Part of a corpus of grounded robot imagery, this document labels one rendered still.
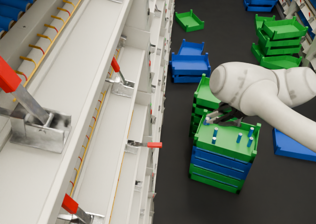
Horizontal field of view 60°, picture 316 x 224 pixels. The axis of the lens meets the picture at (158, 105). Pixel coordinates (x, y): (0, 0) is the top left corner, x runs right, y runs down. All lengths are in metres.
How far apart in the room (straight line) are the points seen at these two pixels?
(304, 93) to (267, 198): 1.05
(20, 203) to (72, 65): 0.15
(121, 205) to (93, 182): 0.20
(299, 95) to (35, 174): 0.68
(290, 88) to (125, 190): 0.48
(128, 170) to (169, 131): 1.26
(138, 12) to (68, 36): 0.31
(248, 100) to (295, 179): 1.24
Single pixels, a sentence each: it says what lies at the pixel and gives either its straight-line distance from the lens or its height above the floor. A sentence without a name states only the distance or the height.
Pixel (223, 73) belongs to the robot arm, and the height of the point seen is 1.06.
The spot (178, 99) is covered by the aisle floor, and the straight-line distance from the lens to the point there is 2.12.
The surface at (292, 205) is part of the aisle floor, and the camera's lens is 1.78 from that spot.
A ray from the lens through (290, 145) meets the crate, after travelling 2.02.
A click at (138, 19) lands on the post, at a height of 1.17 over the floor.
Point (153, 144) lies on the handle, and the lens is 0.67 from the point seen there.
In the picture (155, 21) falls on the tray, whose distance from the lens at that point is 1.19.
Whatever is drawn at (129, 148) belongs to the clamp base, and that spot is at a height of 0.92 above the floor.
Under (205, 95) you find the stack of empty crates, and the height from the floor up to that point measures 0.32.
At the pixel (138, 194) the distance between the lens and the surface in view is 0.85.
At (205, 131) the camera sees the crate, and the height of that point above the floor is 0.32.
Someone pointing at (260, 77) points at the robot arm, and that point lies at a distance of 0.69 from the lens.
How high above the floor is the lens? 1.47
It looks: 45 degrees down
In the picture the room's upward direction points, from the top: straight up
